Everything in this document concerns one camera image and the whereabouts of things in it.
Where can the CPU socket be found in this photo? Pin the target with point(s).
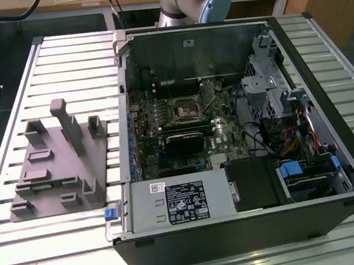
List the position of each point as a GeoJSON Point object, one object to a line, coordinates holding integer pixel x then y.
{"type": "Point", "coordinates": [183, 107]}

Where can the wooden desk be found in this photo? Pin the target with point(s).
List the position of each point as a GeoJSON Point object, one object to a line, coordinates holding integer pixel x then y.
{"type": "Point", "coordinates": [6, 9]}

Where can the grey parts rack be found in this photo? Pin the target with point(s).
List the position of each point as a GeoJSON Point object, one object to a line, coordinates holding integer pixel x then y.
{"type": "Point", "coordinates": [68, 157]}

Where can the green RAM stick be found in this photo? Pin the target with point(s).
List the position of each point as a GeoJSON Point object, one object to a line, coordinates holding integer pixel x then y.
{"type": "Point", "coordinates": [56, 184]}

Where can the black case fan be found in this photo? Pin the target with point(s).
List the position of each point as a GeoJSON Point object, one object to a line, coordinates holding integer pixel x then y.
{"type": "Point", "coordinates": [146, 78]}

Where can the black RAM slot bank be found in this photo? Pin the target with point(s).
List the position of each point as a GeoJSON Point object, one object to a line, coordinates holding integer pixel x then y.
{"type": "Point", "coordinates": [186, 126]}
{"type": "Point", "coordinates": [175, 91]}

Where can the blue case latch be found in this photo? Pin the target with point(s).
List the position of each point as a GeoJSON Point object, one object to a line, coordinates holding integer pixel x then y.
{"type": "Point", "coordinates": [110, 214]}

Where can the black graphics card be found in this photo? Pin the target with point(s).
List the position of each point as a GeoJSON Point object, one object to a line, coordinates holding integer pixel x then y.
{"type": "Point", "coordinates": [183, 144]}

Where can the grey power supply unit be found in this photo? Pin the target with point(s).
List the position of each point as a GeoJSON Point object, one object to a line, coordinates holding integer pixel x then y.
{"type": "Point", "coordinates": [147, 212]}

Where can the green motherboard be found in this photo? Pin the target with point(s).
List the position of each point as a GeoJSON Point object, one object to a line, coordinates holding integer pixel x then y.
{"type": "Point", "coordinates": [228, 133]}

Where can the small silver heatsink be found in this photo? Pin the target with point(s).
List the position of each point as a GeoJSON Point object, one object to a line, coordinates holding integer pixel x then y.
{"type": "Point", "coordinates": [218, 159]}

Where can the silver metal drive cage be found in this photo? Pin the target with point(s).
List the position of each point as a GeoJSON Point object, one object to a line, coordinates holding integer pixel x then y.
{"type": "Point", "coordinates": [258, 88]}

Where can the black open PC case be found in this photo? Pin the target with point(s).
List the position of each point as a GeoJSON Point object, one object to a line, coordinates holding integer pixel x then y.
{"type": "Point", "coordinates": [209, 244]}

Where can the black plastic shroud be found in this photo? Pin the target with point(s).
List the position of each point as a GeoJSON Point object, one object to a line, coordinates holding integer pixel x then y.
{"type": "Point", "coordinates": [253, 184]}

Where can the hard disk in blue carrier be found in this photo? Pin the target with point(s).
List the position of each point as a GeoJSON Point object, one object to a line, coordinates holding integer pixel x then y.
{"type": "Point", "coordinates": [290, 170]}

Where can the small blue clip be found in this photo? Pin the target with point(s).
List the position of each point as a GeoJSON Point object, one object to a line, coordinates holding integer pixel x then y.
{"type": "Point", "coordinates": [334, 162]}

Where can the grey metal bracket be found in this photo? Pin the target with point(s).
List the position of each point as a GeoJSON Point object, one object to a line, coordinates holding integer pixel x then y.
{"type": "Point", "coordinates": [320, 122]}

